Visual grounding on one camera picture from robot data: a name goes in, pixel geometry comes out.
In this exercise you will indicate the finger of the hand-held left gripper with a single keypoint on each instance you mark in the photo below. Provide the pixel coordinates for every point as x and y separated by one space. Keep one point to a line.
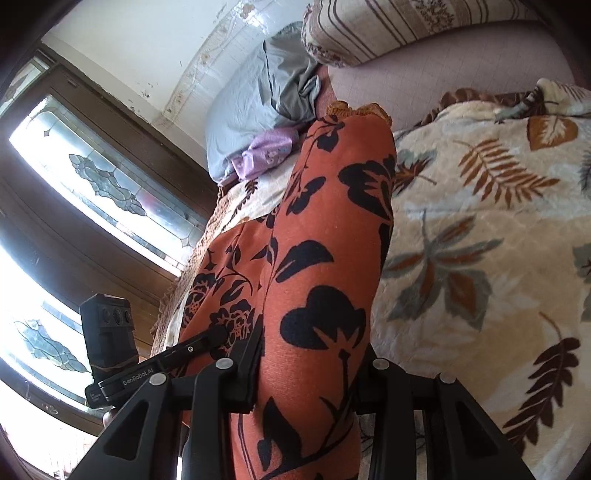
203 344

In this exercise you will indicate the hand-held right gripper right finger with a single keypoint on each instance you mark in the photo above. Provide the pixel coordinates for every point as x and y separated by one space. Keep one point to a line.
385 397

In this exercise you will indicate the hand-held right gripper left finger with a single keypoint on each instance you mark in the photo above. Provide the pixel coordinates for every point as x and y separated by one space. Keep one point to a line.
249 369

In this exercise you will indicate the orange floral garment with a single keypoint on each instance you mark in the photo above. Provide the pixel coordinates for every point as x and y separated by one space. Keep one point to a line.
323 230

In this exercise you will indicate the patterned glass window pane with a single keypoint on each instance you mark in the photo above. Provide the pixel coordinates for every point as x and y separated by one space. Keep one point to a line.
106 180
41 341

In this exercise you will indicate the cream leaf-print blanket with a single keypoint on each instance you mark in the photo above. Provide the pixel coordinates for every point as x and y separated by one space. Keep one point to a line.
461 230

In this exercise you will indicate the purple cloth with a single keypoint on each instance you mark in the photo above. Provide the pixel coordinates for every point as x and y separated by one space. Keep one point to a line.
263 152

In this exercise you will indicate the grey pillow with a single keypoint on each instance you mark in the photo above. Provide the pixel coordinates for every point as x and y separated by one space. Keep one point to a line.
249 101

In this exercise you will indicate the pink bed sheet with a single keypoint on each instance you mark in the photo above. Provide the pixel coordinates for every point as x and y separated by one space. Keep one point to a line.
438 78

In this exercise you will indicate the striped beige pillow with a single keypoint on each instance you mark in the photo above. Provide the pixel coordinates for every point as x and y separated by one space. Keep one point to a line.
392 27

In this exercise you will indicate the brown wooden window frame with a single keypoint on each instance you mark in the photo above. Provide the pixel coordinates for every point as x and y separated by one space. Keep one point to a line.
92 226

